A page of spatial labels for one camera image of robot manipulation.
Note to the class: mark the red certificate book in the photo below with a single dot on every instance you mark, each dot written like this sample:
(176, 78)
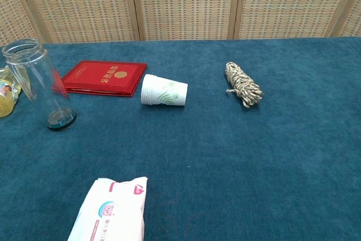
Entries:
(96, 78)

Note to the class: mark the woven folding screen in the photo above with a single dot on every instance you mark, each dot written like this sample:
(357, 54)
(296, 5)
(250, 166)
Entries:
(183, 4)

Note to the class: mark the clear glass jar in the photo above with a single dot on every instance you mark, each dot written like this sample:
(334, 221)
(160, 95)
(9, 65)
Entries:
(34, 83)

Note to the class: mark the white paper cup stack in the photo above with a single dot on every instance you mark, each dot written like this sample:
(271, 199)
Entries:
(158, 91)

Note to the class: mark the blue table cloth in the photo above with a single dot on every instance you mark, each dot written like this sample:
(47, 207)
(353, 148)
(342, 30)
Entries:
(225, 153)

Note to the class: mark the yellow drink bottle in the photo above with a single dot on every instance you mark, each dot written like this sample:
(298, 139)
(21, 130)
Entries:
(7, 102)

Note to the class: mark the white tissue pack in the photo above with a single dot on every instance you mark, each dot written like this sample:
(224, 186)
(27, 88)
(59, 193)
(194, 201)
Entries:
(112, 212)

